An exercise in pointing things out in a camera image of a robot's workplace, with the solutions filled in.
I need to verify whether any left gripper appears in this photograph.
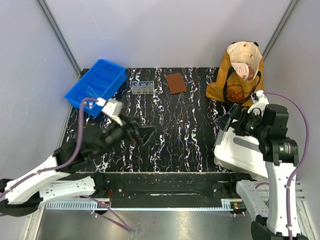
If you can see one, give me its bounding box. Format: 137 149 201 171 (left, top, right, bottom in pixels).
95 114 158 160

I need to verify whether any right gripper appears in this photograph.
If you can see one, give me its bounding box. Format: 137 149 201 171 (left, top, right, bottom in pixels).
214 103 269 140

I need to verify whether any white rectangular lid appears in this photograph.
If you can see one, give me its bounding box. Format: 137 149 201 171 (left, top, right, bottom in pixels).
214 128 268 182

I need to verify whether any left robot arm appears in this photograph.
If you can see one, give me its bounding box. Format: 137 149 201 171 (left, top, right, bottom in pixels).
0 116 156 217

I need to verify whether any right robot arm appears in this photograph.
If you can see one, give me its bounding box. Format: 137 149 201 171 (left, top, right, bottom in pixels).
214 104 307 240

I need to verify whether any clear test tube rack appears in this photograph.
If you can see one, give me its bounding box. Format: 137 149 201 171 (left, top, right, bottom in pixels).
131 81 155 95

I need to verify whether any yellow tote bag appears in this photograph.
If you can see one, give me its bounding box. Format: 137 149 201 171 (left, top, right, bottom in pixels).
205 41 265 107

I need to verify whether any package in tote bag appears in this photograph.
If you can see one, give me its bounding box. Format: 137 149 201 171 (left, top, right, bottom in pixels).
231 62 255 81

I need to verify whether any brown scouring pad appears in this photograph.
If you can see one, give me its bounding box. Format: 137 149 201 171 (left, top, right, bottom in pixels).
165 73 187 95

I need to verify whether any blue divided plastic bin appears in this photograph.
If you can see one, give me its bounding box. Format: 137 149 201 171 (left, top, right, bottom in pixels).
64 59 127 109

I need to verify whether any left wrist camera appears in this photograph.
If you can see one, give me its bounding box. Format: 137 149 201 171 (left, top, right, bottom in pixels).
96 97 124 126

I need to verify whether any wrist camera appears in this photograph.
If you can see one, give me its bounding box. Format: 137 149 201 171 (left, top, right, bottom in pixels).
247 90 269 117
96 97 124 126

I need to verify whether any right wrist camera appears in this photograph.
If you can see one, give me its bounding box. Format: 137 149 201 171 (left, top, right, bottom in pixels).
247 90 269 117

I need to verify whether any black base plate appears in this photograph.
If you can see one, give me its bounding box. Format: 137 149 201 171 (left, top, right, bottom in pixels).
92 172 251 210

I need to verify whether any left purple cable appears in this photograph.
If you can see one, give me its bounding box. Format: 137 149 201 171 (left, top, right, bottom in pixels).
0 97 132 232

